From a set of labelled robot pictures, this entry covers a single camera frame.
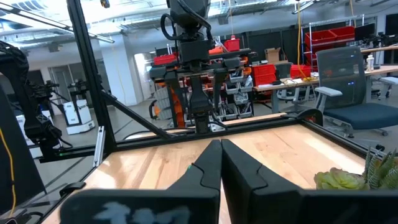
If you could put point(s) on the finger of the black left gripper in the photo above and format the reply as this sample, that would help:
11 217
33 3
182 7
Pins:
203 84
195 84

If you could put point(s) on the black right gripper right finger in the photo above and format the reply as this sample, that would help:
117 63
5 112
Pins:
264 202

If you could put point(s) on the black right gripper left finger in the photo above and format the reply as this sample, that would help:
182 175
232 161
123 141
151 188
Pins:
192 202

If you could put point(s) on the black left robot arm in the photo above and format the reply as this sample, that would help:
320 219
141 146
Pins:
189 15

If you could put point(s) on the red storage bin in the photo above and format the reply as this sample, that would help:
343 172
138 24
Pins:
263 69
232 45
300 71
164 59
265 80
320 38
342 32

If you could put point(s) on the orange black machine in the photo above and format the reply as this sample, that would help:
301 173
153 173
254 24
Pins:
178 109

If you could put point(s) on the cardboard box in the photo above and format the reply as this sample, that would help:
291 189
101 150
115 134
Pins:
272 55

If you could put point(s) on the black office chair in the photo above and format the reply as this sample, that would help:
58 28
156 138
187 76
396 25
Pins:
283 71

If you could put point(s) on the long wooden desk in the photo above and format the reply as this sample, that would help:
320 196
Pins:
295 84

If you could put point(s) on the potted succulent plant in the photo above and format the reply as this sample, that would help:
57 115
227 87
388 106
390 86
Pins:
339 180

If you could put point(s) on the silver aluminium bar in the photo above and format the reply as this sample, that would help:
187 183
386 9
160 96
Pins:
99 146

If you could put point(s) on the blue seat office chair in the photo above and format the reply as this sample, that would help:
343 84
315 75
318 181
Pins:
342 74

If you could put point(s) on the white robot cart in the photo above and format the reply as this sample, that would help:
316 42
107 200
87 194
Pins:
79 116

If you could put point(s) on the black monitor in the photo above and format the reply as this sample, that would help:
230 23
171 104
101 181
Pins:
364 31

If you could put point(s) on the white bottle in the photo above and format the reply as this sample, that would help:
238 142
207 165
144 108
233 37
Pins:
370 63

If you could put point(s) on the black flat panel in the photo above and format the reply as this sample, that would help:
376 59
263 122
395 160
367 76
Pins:
18 174

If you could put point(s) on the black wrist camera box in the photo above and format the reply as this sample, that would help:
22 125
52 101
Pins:
196 51

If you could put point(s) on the black aluminium frame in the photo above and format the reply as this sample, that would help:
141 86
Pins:
90 77

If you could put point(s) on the black frame bracket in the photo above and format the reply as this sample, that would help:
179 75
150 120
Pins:
73 187

